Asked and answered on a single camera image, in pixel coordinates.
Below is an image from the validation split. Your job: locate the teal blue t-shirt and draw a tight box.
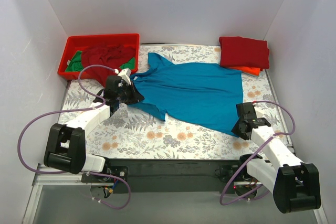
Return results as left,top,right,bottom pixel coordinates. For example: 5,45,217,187
131,52,243,135

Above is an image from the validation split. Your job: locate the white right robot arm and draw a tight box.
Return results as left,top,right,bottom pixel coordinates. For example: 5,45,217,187
229,102,321,214

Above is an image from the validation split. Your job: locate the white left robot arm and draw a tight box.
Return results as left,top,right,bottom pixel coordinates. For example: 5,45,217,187
44,74,144,174

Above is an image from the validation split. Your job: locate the crumpled dark red t-shirt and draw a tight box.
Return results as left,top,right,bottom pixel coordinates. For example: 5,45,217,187
81,44,136,87

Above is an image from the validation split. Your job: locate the folded orange t-shirt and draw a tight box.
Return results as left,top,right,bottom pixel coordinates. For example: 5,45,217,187
231,67,261,76

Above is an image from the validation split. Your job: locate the green t-shirt in bin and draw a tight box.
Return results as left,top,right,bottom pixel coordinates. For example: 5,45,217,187
65,50,135,72

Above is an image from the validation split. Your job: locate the folded dark red t-shirt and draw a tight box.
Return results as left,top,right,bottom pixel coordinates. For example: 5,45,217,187
219,36,270,69

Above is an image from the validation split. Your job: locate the red plastic bin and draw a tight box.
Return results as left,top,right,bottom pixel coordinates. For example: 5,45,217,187
57,34,140,80

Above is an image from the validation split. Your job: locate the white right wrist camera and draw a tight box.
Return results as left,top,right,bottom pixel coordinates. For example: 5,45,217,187
253,102,264,118

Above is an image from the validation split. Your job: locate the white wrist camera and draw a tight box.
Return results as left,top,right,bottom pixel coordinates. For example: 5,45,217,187
253,102,264,118
114,68,131,85

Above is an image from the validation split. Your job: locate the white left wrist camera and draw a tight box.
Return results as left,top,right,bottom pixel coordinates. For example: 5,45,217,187
114,68,131,85

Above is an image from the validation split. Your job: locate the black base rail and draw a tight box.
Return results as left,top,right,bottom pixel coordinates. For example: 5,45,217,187
78,155,271,195

